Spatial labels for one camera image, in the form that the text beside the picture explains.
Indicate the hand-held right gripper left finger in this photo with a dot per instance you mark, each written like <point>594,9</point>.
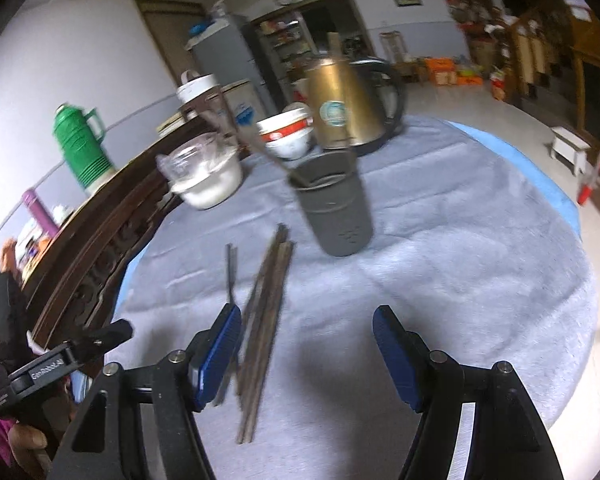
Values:
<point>220,355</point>

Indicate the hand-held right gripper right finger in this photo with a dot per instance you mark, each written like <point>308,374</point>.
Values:
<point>395,360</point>

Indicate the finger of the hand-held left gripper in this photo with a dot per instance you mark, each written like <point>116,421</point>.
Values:
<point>100,340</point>

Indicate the dark wooden chopstick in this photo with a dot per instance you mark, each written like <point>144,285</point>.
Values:
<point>277,160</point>
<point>339,85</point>
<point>270,260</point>
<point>264,340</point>
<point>276,325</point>
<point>229,270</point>

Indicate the grey chopstick holder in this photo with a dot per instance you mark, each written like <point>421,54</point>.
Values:
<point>337,215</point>

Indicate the light bamboo chopstick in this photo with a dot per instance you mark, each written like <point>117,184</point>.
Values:
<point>260,152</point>

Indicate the person's left hand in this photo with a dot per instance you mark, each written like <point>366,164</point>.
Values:
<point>26,447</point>

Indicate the dark carved wooden table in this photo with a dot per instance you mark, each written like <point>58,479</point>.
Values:
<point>105,245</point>

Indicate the grey table cloth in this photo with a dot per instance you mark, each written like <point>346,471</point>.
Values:
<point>455,260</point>

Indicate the purple thermos flask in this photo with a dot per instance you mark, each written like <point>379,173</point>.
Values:
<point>37,212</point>

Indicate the green thermos flask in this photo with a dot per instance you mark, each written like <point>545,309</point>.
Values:
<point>80,145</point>

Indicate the blue patterned white bowl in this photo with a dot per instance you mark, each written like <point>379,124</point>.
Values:
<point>290,149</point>

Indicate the red banded white bowl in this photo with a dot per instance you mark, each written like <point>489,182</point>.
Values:
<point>285,135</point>

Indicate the blue table cloth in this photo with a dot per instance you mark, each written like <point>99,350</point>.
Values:
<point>530,160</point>

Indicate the dark wooden chair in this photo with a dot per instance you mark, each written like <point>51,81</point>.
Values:
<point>226,110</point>

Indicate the white chest freezer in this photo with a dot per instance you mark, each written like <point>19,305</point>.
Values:
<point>244,102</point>

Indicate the small white stool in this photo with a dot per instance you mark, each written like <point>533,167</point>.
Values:
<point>570,147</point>

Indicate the orange cardboard box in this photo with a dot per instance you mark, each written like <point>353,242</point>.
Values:
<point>441,70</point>

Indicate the grey refrigerator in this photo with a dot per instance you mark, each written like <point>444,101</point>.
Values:
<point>225,55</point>

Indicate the brown striped door curtain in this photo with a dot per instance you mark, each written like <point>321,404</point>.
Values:
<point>172,40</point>

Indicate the brown wooden chair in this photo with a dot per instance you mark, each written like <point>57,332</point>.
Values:
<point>392,47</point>

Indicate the pantry shelf with bottles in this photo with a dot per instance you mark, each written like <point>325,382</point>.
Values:
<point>285,45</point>

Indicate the blue bag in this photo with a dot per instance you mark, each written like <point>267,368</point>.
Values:
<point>198,29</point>

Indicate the wooden staircase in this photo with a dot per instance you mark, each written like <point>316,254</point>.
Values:
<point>545,60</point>

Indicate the clear plastic bottle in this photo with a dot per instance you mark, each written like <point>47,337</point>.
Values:
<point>219,9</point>

